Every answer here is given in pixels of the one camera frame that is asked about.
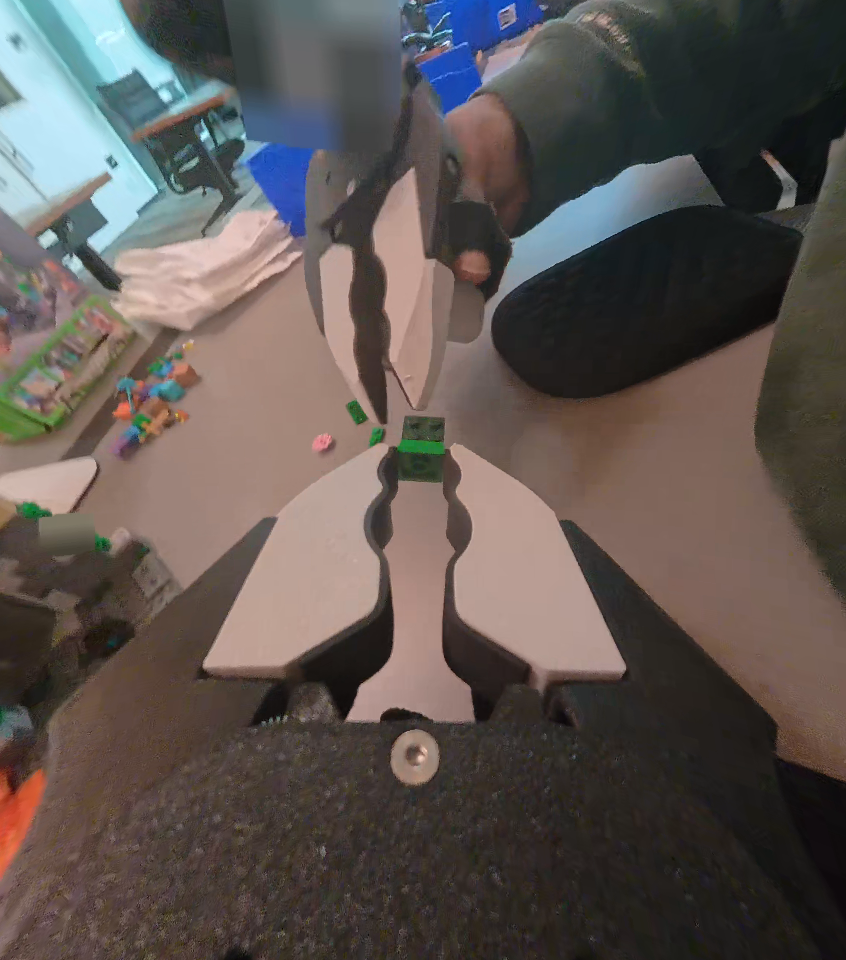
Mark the green toy set box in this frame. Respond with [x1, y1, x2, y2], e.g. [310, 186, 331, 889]
[0, 176, 137, 445]

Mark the person's green sweatshirt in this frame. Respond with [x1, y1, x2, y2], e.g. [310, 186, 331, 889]
[755, 15, 846, 669]

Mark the pile of white paper bags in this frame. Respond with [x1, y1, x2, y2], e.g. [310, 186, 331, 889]
[111, 208, 305, 331]

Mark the green toy bracket brick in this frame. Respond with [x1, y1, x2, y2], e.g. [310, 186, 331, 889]
[396, 441, 446, 483]

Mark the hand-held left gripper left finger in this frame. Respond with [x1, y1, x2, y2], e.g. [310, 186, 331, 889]
[201, 445, 400, 717]

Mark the pile of colourful toy bricks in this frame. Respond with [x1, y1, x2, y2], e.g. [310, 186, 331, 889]
[109, 339, 202, 460]

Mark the black office chair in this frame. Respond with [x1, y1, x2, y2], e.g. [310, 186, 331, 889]
[96, 69, 244, 198]

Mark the grey toy brick building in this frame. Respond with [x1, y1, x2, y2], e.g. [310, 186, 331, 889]
[0, 495, 172, 882]

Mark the small wooden edged table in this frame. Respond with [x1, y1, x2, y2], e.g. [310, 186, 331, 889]
[18, 172, 124, 294]

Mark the blue plastic bin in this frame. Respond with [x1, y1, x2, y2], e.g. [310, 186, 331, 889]
[419, 41, 484, 95]
[249, 142, 319, 240]

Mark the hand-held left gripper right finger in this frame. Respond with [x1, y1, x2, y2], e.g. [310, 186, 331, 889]
[441, 444, 628, 712]

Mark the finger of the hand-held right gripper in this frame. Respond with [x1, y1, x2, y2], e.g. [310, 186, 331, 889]
[372, 166, 456, 412]
[318, 225, 394, 427]

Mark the person's right hand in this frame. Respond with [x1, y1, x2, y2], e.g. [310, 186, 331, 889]
[441, 96, 532, 303]

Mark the long wooden edged table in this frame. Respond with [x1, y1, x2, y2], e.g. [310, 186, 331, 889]
[130, 78, 244, 234]

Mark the grey desk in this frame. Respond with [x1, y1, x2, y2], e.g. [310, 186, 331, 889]
[0, 153, 846, 931]

